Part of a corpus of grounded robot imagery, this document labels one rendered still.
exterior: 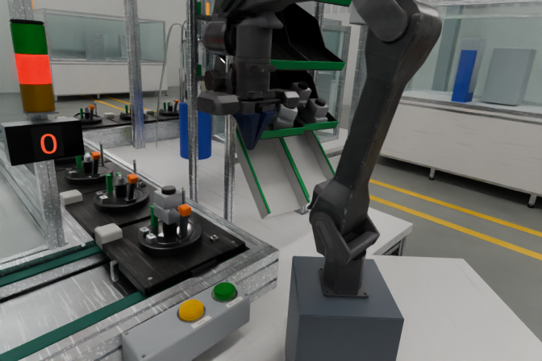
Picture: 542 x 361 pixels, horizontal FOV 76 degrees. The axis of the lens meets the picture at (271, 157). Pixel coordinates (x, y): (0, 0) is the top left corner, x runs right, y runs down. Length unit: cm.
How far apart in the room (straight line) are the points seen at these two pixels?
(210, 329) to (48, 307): 31
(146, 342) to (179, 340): 5
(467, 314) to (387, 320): 43
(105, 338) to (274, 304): 35
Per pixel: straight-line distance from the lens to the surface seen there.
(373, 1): 42
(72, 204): 107
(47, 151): 76
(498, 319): 96
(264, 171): 93
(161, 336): 62
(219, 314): 65
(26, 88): 75
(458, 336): 87
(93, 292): 81
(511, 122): 428
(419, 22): 40
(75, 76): 947
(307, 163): 105
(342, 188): 47
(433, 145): 451
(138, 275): 73
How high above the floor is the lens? 139
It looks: 17 degrees down
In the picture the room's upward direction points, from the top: 3 degrees clockwise
